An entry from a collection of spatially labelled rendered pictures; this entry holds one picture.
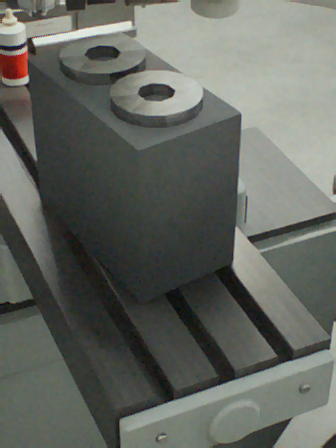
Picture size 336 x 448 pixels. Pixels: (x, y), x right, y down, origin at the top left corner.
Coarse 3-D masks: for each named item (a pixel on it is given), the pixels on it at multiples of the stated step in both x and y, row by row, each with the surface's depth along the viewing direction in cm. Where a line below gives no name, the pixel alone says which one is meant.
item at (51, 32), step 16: (0, 0) 140; (16, 0) 137; (0, 16) 134; (16, 16) 135; (32, 16) 136; (48, 16) 136; (64, 16) 138; (80, 16) 138; (96, 16) 139; (112, 16) 140; (128, 16) 141; (32, 32) 137; (48, 32) 138; (64, 32) 139; (80, 32) 140; (96, 32) 140; (112, 32) 141; (128, 32) 141; (32, 48) 138; (48, 48) 138
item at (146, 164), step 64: (64, 64) 92; (128, 64) 92; (64, 128) 94; (128, 128) 85; (192, 128) 85; (64, 192) 100; (128, 192) 87; (192, 192) 89; (128, 256) 92; (192, 256) 94
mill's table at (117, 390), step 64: (0, 128) 121; (0, 192) 109; (64, 256) 99; (256, 256) 99; (64, 320) 92; (128, 320) 93; (192, 320) 95; (256, 320) 95; (128, 384) 85; (192, 384) 85; (256, 384) 86; (320, 384) 90
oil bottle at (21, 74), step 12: (0, 24) 126; (12, 24) 125; (0, 36) 126; (12, 36) 125; (24, 36) 127; (0, 48) 127; (12, 48) 126; (24, 48) 128; (0, 60) 128; (12, 60) 127; (24, 60) 128; (12, 72) 128; (24, 72) 129; (12, 84) 130
